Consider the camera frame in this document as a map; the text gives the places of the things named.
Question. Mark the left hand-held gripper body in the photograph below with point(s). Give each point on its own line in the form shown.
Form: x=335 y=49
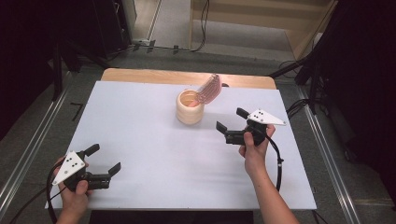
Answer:
x=70 y=168

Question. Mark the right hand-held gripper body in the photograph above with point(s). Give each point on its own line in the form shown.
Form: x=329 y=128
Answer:
x=264 y=117

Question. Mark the beige ribbed cup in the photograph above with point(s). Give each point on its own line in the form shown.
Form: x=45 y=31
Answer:
x=188 y=117

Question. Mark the pink hairbrush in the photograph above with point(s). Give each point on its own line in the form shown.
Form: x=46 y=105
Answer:
x=210 y=90

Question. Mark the person's left hand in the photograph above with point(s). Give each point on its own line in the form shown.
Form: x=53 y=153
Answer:
x=74 y=202

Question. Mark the person's right hand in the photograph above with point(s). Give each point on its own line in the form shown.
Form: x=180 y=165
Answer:
x=255 y=158

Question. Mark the white board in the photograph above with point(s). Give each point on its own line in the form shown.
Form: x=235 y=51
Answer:
x=155 y=155

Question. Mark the black stand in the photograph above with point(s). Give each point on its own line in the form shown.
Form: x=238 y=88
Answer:
x=313 y=87
x=57 y=71

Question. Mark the wooden table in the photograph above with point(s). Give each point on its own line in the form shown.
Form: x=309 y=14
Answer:
x=140 y=76

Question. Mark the black cabinet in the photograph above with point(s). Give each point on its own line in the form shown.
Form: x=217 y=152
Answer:
x=109 y=28

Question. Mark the metal floor rail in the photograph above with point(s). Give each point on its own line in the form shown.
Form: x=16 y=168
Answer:
x=34 y=146
x=323 y=155

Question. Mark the light wooden frame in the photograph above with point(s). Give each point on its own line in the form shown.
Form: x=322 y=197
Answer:
x=249 y=7

